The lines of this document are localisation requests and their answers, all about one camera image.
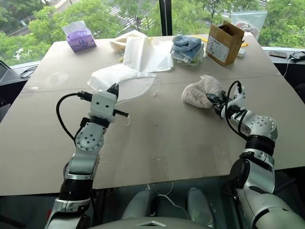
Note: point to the blue folded towel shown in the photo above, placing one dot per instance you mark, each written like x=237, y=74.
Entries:
x=187, y=41

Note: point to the pile of white bags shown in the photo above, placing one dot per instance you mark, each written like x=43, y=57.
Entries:
x=147, y=57

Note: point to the grey rounded robot leg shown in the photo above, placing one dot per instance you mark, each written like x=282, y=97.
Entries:
x=200, y=204
x=139, y=202

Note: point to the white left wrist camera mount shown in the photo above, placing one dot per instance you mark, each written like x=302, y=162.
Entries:
x=103, y=103

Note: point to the dark monitor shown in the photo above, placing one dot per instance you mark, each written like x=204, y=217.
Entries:
x=8, y=75

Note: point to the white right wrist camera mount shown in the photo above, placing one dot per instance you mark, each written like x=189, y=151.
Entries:
x=241, y=95

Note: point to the clear plastic zip bag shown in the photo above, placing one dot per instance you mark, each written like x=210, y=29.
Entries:
x=258, y=20

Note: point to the purple tissue pack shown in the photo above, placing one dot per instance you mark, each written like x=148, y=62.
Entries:
x=79, y=38

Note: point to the cream cloth bag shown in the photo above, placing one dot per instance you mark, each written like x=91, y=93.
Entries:
x=118, y=44

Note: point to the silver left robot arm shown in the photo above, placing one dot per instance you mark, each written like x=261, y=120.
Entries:
x=89, y=138

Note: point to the brown cardboard box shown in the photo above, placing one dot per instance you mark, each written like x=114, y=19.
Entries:
x=221, y=47

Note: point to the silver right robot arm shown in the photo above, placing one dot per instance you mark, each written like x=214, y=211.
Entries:
x=262, y=126

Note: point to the black window frame post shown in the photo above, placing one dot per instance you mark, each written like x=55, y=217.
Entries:
x=165, y=16

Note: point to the smartphone with brown case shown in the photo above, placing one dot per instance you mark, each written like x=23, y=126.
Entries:
x=277, y=54

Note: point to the black electronic box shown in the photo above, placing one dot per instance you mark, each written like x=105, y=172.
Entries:
x=297, y=56

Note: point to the stack of pale towels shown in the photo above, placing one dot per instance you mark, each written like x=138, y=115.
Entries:
x=188, y=57

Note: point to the cream ribbed towel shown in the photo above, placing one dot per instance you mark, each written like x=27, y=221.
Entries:
x=200, y=91

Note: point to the grey robot torso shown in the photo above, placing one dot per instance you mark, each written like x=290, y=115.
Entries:
x=152, y=224

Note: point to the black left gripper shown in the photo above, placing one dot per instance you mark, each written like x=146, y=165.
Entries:
x=114, y=92

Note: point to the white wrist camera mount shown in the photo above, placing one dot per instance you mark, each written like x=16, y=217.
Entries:
x=241, y=95
x=103, y=103

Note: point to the small white charger block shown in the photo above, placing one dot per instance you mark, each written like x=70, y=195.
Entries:
x=241, y=53

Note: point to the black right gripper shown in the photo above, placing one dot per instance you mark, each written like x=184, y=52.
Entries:
x=218, y=106

